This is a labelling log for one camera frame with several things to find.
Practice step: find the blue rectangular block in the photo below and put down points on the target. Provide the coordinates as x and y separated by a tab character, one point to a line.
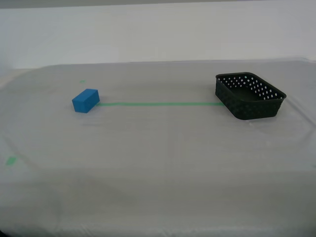
85	102

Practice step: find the black perforated plastic basket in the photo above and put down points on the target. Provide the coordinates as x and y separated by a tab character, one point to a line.
254	109

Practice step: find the long green tape strip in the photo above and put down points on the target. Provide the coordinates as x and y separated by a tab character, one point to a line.
160	104

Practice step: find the translucent plastic table cover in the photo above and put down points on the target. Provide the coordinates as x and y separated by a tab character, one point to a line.
158	160

